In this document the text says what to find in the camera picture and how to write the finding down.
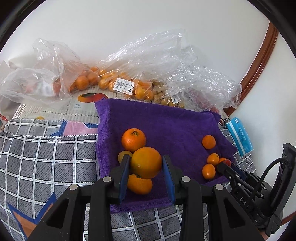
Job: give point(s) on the large orange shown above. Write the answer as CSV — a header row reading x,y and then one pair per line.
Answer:
x,y
146,163

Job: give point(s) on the oval yellow orange fruit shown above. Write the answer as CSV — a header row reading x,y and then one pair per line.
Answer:
x,y
138,185

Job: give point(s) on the small red tomato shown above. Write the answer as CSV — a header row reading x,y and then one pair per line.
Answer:
x,y
227,162

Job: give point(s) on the clear bag of red fruit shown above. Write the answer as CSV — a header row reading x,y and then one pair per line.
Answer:
x,y
201,88

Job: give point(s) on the clear bag of oranges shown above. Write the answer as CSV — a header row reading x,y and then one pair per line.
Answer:
x,y
57,74

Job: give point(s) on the grey checked blanket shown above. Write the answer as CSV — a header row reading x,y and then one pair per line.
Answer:
x,y
39,161

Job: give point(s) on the brown wooden door frame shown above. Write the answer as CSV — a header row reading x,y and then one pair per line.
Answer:
x,y
260,61

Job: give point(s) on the small orange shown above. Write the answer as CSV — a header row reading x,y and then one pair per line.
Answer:
x,y
208,142
223,160

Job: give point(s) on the medium orange with stem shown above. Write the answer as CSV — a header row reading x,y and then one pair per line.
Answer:
x,y
133,139

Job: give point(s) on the purple towel covered tray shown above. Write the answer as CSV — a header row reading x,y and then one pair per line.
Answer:
x,y
171,131

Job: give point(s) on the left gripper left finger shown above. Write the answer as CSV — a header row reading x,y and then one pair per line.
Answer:
x,y
65,219

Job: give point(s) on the clear bag of kumquats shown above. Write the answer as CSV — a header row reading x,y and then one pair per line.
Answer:
x,y
141,70

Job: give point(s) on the blue tissue pack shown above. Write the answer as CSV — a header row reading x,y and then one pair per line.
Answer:
x,y
240,136

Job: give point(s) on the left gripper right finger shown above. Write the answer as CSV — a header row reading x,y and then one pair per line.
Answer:
x,y
226,218

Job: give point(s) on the yellow green small fruit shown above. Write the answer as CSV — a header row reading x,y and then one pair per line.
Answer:
x,y
122,154

